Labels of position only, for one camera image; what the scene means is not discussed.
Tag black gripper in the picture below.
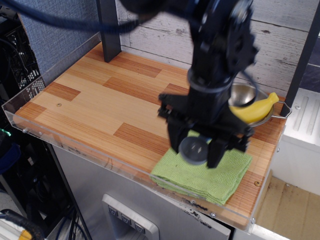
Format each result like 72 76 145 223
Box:
158 86 253 168

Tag blue grey toy spoon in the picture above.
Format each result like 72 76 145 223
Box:
178 135 212 165

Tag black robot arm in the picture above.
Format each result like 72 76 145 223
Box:
122 0 258 168

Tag yellow toy banana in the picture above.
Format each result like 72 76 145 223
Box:
229 92 279 124

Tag silver toy dishwasher front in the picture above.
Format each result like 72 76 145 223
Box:
53 146 234 240

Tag green folded cloth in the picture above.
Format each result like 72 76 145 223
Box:
149 129 253 206

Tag clear acrylic table guard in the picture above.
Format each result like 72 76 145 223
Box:
3 35 285 232

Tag black plastic crate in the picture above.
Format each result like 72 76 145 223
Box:
0 25 45 99

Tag steel bowl with handles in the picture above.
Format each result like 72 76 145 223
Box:
228 82 292 127

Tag black braided cable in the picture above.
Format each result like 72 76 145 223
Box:
0 0 141 35

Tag dark grey left post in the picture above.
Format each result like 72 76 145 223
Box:
96 0 121 63

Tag dark grey post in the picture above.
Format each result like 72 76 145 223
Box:
96 0 121 63
284 0 320 108

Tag dark grey right post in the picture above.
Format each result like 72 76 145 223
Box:
284 0 320 108

